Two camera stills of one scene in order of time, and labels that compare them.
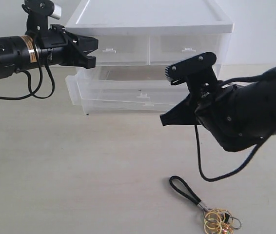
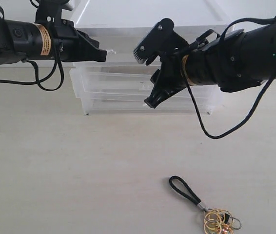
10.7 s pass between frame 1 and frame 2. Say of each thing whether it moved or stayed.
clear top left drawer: stayed
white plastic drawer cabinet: stayed
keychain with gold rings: stayed
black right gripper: moved
